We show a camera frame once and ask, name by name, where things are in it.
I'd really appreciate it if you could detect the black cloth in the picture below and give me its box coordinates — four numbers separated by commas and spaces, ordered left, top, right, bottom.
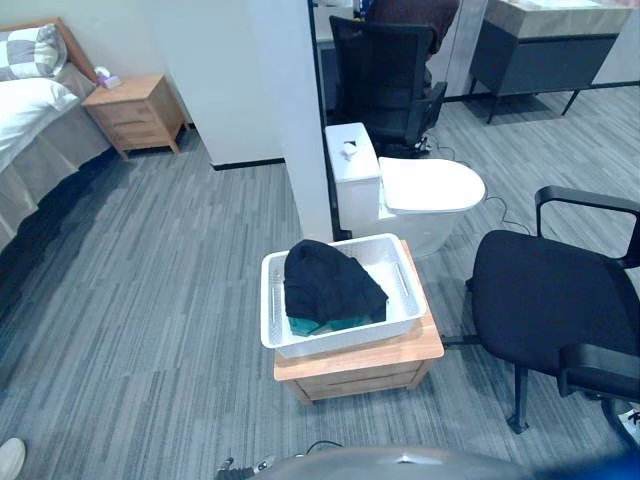
283, 238, 390, 324

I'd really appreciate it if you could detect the teal green cloth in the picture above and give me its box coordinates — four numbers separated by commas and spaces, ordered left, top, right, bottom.
286, 313, 372, 337

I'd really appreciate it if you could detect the white plastic laundry basket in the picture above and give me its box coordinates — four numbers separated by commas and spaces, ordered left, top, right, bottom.
259, 232, 429, 360

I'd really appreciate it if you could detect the white toilet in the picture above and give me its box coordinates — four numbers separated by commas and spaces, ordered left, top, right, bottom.
324, 121, 487, 260

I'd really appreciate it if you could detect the wooden nightstand under basket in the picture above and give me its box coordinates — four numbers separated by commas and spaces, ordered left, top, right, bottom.
273, 239, 446, 406

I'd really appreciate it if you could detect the black mesh office chair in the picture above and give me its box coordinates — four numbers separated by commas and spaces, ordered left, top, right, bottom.
328, 15, 448, 155

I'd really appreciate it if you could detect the wooden nightstand with drawers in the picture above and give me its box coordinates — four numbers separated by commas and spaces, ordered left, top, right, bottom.
81, 74, 188, 161

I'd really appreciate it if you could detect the black padded office chair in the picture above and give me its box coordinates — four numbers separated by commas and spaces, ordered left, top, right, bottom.
441, 185, 640, 435

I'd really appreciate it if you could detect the robot grey torso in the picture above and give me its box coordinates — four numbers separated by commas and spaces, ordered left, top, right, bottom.
214, 440, 546, 480

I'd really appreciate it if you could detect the purple tissue box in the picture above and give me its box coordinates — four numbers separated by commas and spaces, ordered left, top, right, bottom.
94, 66, 122, 91

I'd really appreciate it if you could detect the dark grey vanity cabinet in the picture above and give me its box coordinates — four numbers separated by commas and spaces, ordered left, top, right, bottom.
468, 0, 635, 125

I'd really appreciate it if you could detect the white duvet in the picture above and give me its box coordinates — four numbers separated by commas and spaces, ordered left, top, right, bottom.
0, 76, 81, 174

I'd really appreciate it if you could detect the grey white checkered pillow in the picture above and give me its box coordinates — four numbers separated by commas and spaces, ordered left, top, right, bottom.
0, 23, 68, 83

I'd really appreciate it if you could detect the white sneaker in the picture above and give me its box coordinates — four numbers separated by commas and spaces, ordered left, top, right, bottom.
617, 408, 640, 438

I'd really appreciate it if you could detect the person's white shoe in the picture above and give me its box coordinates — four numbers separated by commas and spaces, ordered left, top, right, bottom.
0, 437, 27, 480

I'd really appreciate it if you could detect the black floor cable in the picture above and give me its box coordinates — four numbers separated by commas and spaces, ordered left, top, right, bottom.
423, 130, 534, 236

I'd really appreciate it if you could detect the wooden frame bed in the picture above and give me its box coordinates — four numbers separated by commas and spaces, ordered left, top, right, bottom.
0, 17, 112, 250

